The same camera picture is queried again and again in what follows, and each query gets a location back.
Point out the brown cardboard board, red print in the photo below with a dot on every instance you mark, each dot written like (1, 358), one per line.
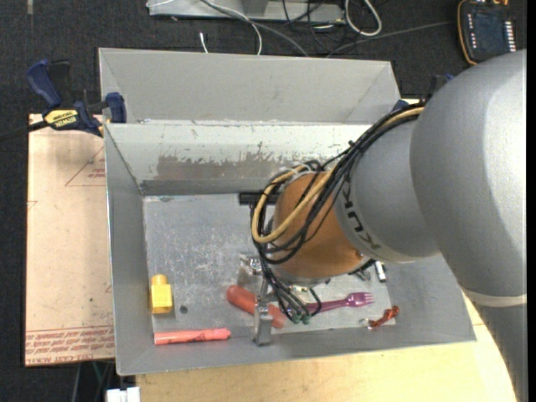
(67, 241)

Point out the black flat block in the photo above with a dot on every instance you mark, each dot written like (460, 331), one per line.
(251, 197)

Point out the grey metal bin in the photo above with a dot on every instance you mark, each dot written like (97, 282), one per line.
(197, 241)

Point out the orange-red toy carrot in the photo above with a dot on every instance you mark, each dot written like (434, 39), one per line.
(243, 299)

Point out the pink marker pen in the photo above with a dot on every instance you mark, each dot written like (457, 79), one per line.
(188, 336)

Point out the purple plastic fork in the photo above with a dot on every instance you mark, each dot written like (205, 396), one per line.
(347, 300)

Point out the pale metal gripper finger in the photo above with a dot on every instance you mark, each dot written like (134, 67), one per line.
(263, 329)
(250, 273)

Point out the yellow toy bottle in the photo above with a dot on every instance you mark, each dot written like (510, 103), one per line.
(161, 296)

